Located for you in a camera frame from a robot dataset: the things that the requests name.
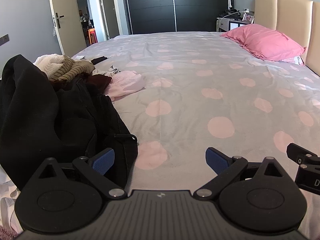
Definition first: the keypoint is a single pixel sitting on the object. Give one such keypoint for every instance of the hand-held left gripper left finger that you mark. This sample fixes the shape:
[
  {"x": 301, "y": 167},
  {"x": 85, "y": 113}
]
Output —
[{"x": 103, "y": 162}]

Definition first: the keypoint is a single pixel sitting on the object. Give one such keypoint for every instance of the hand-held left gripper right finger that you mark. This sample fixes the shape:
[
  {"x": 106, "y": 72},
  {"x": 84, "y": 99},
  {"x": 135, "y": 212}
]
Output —
[{"x": 216, "y": 161}]

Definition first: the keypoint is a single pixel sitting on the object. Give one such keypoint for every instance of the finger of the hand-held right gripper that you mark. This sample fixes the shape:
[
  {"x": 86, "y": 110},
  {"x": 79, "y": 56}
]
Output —
[{"x": 297, "y": 153}]

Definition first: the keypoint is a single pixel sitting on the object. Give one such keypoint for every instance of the black pants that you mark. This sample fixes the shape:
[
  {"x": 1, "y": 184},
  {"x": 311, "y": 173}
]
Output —
[{"x": 50, "y": 120}]

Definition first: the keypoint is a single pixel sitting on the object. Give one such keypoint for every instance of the maroon garment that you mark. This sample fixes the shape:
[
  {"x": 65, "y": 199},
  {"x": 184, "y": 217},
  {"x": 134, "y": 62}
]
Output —
[{"x": 98, "y": 81}]

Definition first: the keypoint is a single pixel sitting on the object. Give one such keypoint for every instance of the light pink garment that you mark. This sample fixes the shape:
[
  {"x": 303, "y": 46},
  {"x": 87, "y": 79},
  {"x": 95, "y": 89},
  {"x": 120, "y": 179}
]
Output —
[{"x": 127, "y": 83}]

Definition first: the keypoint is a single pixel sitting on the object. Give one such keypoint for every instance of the white printed garment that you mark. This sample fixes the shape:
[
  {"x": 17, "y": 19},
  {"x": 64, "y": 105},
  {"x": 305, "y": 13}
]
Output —
[{"x": 110, "y": 72}]

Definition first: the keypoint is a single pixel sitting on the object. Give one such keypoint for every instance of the white patterned pillow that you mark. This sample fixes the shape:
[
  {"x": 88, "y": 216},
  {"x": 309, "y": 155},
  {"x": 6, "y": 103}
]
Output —
[{"x": 295, "y": 60}]

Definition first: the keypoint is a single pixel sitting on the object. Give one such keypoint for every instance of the striped brown garment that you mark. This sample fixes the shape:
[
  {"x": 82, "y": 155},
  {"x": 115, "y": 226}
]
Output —
[{"x": 75, "y": 68}]

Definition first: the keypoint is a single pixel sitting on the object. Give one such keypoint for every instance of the small black cloth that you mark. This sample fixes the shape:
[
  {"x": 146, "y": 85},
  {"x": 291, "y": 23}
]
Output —
[{"x": 98, "y": 60}]

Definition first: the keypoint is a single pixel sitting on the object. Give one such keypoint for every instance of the pink pillow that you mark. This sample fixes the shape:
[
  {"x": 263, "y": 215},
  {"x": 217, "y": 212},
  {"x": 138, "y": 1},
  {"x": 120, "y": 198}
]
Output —
[{"x": 265, "y": 41}]

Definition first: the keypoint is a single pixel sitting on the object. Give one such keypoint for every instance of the mirrored nightstand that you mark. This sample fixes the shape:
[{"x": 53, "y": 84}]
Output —
[{"x": 230, "y": 25}]

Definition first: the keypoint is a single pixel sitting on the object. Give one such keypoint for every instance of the beige padded headboard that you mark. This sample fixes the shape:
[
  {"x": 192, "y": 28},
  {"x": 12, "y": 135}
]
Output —
[{"x": 292, "y": 15}]

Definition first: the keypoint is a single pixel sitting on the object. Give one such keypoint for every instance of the beige door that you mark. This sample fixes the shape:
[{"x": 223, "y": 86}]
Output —
[{"x": 62, "y": 12}]

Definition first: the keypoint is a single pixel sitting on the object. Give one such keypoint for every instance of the black wardrobe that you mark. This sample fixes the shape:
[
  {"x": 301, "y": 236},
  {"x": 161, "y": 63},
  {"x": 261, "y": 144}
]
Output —
[{"x": 180, "y": 7}]

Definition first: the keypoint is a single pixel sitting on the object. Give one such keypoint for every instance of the small picture frame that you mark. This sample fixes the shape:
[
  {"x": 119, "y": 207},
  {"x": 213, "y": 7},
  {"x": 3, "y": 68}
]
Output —
[{"x": 248, "y": 17}]

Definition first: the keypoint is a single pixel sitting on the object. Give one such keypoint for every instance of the grey light switch panel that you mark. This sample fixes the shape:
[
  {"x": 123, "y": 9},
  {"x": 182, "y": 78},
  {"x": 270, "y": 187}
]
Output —
[{"x": 3, "y": 40}]

